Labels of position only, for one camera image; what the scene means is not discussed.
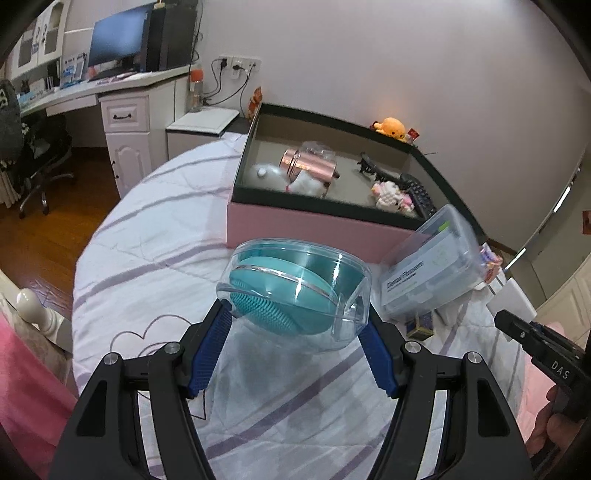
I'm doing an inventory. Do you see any pink storage box black rim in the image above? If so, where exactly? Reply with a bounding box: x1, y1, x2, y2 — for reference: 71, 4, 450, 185
226, 102, 485, 264

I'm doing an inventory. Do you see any teal brush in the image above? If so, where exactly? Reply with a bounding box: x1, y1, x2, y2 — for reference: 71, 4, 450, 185
216, 237, 374, 352

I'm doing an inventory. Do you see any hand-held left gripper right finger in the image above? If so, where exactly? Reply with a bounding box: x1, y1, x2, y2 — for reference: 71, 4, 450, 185
356, 320, 536, 480

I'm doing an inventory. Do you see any black power cable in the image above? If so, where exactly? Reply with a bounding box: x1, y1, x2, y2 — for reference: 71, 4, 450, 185
201, 60, 252, 104

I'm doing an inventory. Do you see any pink floral quilt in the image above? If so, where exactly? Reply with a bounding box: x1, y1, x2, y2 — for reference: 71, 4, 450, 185
508, 318, 591, 462

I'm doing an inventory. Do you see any white panelled door frame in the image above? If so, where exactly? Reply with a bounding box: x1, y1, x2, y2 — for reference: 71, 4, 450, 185
536, 258, 591, 333

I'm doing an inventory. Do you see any black computer tower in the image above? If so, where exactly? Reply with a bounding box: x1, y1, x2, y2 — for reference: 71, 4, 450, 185
145, 0, 199, 72

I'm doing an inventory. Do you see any white wooden bedpost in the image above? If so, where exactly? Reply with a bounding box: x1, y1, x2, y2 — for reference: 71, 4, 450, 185
14, 288, 75, 352

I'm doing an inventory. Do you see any orange octopus plush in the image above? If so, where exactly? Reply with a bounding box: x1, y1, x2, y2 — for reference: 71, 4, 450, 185
372, 117, 409, 141

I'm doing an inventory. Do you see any white desk with drawers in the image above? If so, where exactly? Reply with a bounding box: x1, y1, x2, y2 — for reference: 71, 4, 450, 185
18, 65, 195, 199

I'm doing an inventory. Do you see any white glass door cabinet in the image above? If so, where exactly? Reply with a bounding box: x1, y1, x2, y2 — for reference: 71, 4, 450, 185
9, 0, 70, 84

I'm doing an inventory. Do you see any beige curtain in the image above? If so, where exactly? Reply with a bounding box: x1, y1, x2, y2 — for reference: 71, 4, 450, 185
0, 161, 21, 206

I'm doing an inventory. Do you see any black hair clip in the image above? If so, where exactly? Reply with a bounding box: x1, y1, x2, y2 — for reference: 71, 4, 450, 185
356, 152, 402, 183

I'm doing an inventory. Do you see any clear plastic box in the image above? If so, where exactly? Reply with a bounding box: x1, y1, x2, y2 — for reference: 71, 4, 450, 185
378, 203, 485, 321

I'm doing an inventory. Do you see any black keyboard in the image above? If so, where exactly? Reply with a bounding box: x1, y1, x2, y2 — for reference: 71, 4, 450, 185
88, 68, 139, 81

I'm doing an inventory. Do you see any rose gold cup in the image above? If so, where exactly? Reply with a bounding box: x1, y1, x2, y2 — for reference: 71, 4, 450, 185
279, 148, 342, 199

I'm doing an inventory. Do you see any bottle with orange cap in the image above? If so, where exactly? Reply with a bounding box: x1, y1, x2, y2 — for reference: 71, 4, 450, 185
187, 69, 205, 114

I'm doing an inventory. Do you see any black office chair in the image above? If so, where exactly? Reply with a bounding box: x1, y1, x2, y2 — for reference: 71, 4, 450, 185
9, 113, 77, 220

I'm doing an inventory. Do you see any grey jacket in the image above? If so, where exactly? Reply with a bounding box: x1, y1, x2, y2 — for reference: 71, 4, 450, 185
0, 78, 24, 162

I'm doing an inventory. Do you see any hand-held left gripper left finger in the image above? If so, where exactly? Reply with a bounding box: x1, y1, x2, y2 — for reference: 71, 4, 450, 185
48, 299, 234, 480

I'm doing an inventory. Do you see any white wall outlet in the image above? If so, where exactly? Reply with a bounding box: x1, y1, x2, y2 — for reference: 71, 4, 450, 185
218, 55, 262, 70

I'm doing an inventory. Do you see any black computer monitor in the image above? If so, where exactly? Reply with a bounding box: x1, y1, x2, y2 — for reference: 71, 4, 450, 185
87, 4, 155, 70

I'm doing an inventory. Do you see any white striped table quilt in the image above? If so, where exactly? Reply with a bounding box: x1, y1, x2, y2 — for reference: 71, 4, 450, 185
71, 131, 532, 480

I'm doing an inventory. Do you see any black remote control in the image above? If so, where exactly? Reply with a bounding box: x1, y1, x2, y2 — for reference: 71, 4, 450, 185
398, 173, 438, 220

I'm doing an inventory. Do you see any pink bed sheet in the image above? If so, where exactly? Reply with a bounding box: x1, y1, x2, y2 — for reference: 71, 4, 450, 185
0, 305, 81, 480

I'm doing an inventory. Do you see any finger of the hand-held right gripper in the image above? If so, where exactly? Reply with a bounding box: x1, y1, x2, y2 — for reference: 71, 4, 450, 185
495, 309, 555, 356

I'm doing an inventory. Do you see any blue card box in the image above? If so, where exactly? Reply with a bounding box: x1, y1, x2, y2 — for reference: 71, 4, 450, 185
405, 314, 437, 340

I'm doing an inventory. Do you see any blue white carton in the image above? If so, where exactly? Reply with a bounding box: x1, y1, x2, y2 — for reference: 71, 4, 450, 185
60, 53, 88, 88

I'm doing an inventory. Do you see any black white low cabinet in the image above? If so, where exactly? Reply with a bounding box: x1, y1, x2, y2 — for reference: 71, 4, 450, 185
165, 107, 252, 162

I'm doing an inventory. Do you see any person's right hand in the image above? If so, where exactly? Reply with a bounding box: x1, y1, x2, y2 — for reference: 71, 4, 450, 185
531, 388, 585, 457

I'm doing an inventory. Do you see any pink white plush toy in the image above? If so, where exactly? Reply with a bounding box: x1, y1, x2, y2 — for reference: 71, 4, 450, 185
372, 180, 414, 217

